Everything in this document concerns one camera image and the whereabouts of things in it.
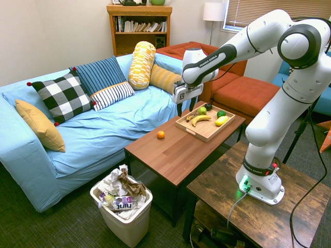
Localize black object on shelf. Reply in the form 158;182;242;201
121;0;147;7

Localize reddish wooden coffee table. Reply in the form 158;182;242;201
124;100;247;228

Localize orange patterned cushion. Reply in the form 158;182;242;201
316;119;331;154

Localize crumpled brown paper bag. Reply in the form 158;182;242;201
116;168;147;198

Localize yellow banana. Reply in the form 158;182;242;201
191;115;212;127

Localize black device under table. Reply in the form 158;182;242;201
198;226;246;248

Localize yellow squash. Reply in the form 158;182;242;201
215;115;229;127

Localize blue armchair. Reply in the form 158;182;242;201
271;51;331;117

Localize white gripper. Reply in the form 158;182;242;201
172;82;204;117

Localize orange red sofa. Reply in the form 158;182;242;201
156;41;248;103

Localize clear hint water bottle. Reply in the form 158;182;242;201
97;195;139;212

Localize mustard yellow pillow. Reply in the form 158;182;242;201
14;99;66;153

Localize row of books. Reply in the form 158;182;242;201
114;15;168;33

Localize rustic dark wood table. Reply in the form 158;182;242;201
182;141;331;248

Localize orange red ottoman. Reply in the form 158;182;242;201
212;76;281;125

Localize white shade floor lamp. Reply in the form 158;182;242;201
203;2;225;46

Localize white navy striped pillow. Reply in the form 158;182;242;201
89;81;136;112

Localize yellow patterned bolster pillow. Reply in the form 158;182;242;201
127;41;157;90

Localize crumpled white paper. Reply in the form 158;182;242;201
98;164;149;220

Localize light blue sofa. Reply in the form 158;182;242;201
0;53;187;213

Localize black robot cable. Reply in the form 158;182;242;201
289;15;331;248

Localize window blinds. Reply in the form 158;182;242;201
223;0;331;31

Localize white plastic trash bin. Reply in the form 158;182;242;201
89;175;153;248

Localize black camera tripod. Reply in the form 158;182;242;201
282;94;324;165

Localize ochre striped pillow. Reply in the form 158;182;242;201
149;64;183;94

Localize wooden bookshelf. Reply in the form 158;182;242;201
106;4;173;57

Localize blue striped pillow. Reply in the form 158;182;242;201
68;55;128;97

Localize light wooden tray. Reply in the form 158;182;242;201
175;103;236;143

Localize black white checkered pillow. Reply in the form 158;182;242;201
26;67;97;127

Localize grey base cable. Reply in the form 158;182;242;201
227;190;249;229

